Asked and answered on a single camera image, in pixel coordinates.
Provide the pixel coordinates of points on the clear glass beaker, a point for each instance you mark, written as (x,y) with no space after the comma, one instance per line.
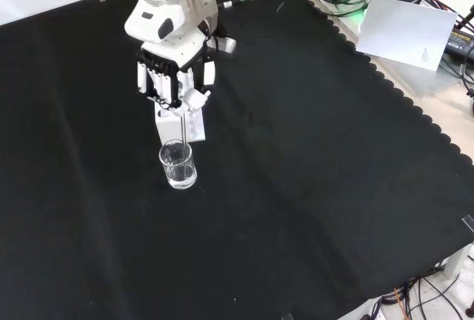
(177,172)

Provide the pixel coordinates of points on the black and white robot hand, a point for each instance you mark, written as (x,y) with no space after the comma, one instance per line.
(166,60)

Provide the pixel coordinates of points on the black bench cloth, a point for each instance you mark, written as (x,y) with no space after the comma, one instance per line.
(259,186)

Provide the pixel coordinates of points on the white test tube rack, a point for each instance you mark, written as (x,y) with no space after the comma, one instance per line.
(166,127)

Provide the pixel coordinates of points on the white table leg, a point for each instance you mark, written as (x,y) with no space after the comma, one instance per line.
(457,260)

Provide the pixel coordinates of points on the black power adapter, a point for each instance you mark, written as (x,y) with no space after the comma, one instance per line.
(461,42)

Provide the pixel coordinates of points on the pale board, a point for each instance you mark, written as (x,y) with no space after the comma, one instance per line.
(403,31)

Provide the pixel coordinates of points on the clear glass rod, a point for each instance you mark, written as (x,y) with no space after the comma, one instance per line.
(183,131)

